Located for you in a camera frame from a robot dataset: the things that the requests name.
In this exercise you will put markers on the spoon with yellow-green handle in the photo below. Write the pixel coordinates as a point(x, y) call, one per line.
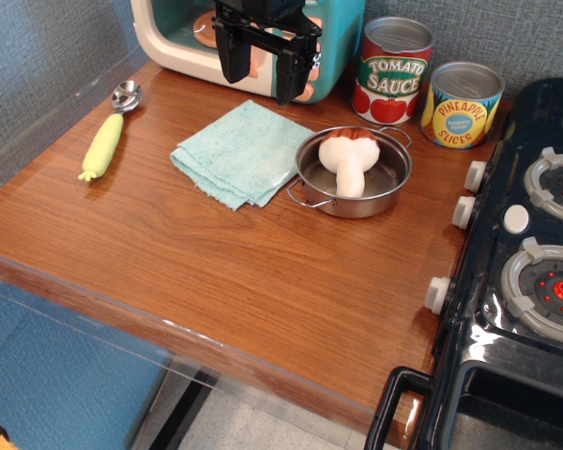
point(125, 98)

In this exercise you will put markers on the teal toy microwave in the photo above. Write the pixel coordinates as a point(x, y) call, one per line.
point(179, 35)

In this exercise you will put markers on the white round stove button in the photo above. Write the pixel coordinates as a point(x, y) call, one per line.
point(515, 219)

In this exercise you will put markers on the white stove knob lower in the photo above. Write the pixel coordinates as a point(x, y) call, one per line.
point(436, 294)

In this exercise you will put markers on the grey lower stove burner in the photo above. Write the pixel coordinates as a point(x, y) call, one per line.
point(531, 283)

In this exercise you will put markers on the grey stove burner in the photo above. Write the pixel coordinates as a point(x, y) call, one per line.
point(544, 182)
point(531, 283)

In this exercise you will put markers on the light blue folded cloth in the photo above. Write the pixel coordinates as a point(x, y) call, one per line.
point(244, 157)

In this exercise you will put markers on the pineapple slices can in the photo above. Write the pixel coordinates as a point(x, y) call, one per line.
point(461, 104)

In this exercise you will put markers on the white stove knob upper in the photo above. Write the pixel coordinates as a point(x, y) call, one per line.
point(474, 175)

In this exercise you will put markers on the tomato sauce can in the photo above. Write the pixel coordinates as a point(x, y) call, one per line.
point(395, 55)

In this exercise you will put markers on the white plush mushroom toy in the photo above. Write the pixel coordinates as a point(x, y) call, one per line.
point(349, 152)

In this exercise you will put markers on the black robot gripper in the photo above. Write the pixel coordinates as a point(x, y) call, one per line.
point(279, 27)

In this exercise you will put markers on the white stove knob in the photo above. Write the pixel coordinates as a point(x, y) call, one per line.
point(463, 211)
point(436, 294)
point(474, 175)

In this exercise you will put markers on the white stove knob middle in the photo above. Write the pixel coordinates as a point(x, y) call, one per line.
point(463, 211)

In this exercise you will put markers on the black toy stove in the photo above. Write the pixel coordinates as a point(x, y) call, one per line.
point(497, 381)

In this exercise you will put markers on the small steel pan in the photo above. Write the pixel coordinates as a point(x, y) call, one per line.
point(315, 186)

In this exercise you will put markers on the grey upper stove burner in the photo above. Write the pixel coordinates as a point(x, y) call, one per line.
point(544, 182)

